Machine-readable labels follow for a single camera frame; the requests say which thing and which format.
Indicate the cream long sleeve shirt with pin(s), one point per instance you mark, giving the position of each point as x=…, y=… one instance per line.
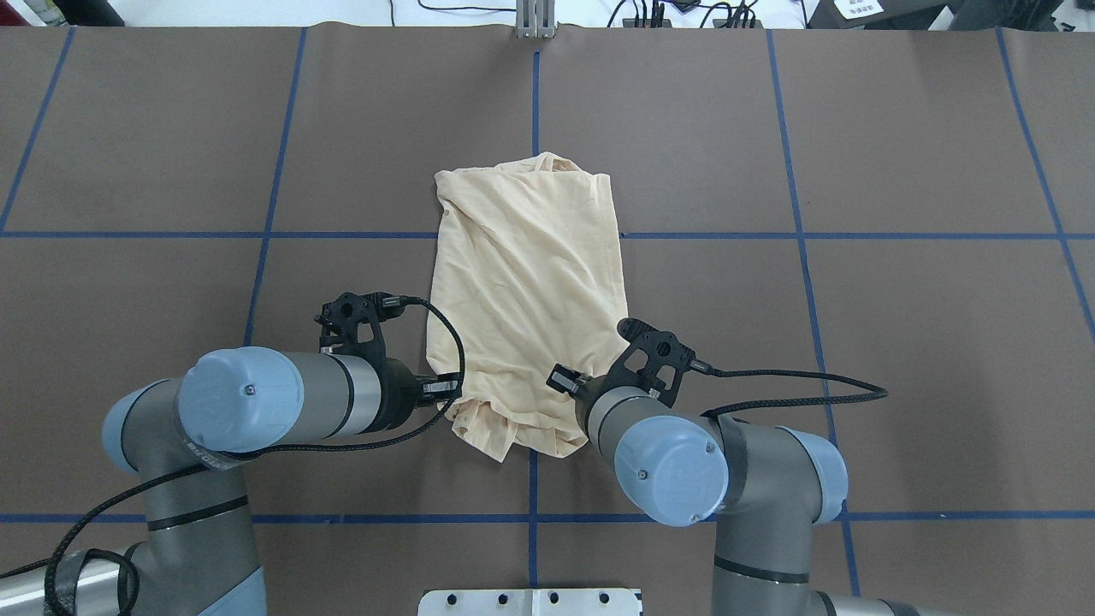
x=529, y=270

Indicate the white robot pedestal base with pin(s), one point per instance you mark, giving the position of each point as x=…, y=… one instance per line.
x=551, y=601

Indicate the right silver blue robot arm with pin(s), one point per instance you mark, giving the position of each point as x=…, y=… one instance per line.
x=766, y=486

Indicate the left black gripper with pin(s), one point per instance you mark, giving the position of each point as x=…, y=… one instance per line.
x=397, y=393

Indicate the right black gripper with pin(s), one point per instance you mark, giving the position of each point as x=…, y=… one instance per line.
x=586, y=390

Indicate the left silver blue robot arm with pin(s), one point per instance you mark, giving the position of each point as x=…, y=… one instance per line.
x=182, y=542

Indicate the aluminium frame post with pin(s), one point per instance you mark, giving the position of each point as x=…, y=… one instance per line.
x=535, y=19

